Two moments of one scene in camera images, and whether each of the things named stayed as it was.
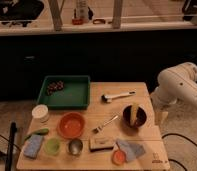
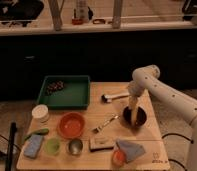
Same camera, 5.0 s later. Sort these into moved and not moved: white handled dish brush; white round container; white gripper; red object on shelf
Moved: white gripper
Not moved: red object on shelf; white round container; white handled dish brush
